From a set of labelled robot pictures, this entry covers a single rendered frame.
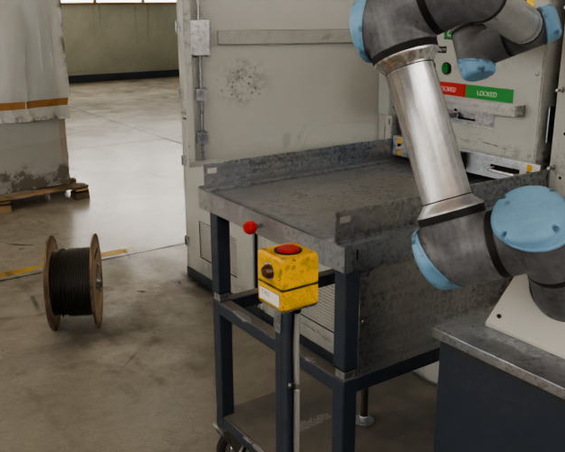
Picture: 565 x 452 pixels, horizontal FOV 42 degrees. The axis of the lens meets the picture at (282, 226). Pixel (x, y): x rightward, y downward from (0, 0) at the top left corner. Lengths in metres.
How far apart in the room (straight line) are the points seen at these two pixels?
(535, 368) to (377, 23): 0.63
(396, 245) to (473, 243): 0.37
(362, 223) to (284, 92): 0.84
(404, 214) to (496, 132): 0.52
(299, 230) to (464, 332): 0.44
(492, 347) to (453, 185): 0.29
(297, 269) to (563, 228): 0.44
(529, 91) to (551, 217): 0.82
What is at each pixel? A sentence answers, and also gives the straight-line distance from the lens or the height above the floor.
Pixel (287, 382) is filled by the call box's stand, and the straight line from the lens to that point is 1.38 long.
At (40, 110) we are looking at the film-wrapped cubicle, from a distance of 5.20.
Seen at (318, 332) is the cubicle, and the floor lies 0.12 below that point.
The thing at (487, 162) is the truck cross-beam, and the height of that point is 0.90.
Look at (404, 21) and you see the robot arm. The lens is 1.28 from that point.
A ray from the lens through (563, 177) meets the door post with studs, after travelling 1.95.
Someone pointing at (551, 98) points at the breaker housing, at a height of 1.09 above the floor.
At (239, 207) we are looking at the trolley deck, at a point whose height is 0.84.
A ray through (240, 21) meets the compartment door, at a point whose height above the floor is 1.26.
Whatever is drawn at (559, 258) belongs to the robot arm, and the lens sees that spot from 1.23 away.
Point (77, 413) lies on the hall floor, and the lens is 2.64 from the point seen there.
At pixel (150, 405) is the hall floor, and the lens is 2.63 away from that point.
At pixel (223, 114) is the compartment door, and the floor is 0.99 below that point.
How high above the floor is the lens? 1.32
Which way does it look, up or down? 17 degrees down
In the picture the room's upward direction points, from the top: straight up
